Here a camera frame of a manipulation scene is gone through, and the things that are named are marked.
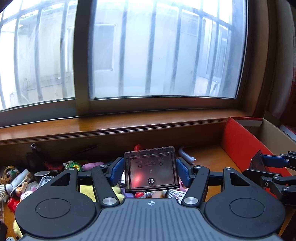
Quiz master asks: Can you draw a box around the dark transparent plastic case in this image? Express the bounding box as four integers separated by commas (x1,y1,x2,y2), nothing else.
124,146,180,193

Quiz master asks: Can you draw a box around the red cardboard sorting box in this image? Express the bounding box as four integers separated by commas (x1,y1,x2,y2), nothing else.
221,117,295,171

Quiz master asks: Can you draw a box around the grey plastic tube piece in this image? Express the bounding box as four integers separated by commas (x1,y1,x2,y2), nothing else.
178,147,196,165

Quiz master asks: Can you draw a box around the purple sweet potato toy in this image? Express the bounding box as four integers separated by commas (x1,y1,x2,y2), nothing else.
82,162,104,171

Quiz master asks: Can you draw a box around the yellow plush toy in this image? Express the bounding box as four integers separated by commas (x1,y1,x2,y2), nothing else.
12,184,127,239

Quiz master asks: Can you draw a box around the green yellow spinning top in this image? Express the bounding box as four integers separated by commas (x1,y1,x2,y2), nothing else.
63,161,82,172

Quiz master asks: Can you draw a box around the red plastic disc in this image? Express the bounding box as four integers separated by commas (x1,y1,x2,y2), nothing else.
134,144,143,151

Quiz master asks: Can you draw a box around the floral red white curtain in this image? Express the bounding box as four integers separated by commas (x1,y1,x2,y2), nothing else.
268,1,295,119

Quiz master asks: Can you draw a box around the black tape roll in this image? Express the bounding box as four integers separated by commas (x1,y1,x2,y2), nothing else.
34,170,51,183

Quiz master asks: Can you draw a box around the black clip stand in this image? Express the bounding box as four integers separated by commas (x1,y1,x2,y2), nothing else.
26,143,44,173

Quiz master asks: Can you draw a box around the worn white feather shuttlecock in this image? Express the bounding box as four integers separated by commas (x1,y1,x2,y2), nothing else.
0,184,14,202

